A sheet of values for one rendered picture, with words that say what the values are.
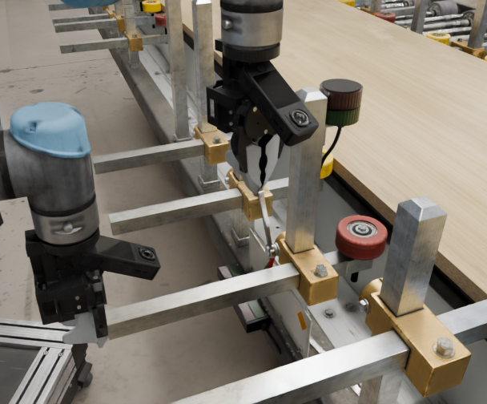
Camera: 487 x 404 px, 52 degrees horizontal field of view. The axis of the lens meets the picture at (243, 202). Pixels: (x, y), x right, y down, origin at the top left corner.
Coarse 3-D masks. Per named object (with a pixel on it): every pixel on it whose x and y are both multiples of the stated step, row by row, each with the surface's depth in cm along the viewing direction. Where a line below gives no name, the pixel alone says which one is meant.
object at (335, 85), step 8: (328, 80) 72; (336, 80) 72; (344, 80) 72; (352, 80) 72; (328, 88) 69; (336, 88) 69; (344, 88) 69; (352, 88) 69; (336, 136) 74; (328, 152) 75
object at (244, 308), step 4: (220, 268) 104; (224, 268) 104; (224, 272) 103; (228, 272) 103; (224, 276) 102; (228, 276) 102; (240, 304) 95; (244, 304) 95; (240, 308) 94; (244, 308) 94; (248, 308) 94; (244, 312) 94; (248, 312) 94; (244, 316) 93; (248, 316) 93; (252, 316) 93; (248, 320) 92; (252, 320) 92
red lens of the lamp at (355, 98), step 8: (320, 88) 70; (360, 88) 69; (328, 96) 69; (336, 96) 68; (344, 96) 68; (352, 96) 68; (360, 96) 69; (328, 104) 69; (336, 104) 69; (344, 104) 68; (352, 104) 69
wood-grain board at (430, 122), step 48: (288, 0) 224; (288, 48) 164; (336, 48) 164; (384, 48) 164; (432, 48) 164; (384, 96) 130; (432, 96) 130; (480, 96) 130; (336, 144) 107; (384, 144) 107; (432, 144) 107; (480, 144) 107; (384, 192) 91; (432, 192) 91; (480, 192) 91; (480, 240) 79; (480, 288) 71
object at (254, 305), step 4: (232, 264) 105; (232, 268) 104; (236, 268) 104; (232, 272) 103; (236, 272) 103; (240, 272) 103; (236, 276) 102; (256, 300) 96; (252, 304) 95; (256, 304) 95; (252, 308) 94; (256, 308) 94; (260, 308) 94; (256, 312) 94; (260, 312) 94; (256, 316) 93; (260, 316) 93; (264, 316) 93
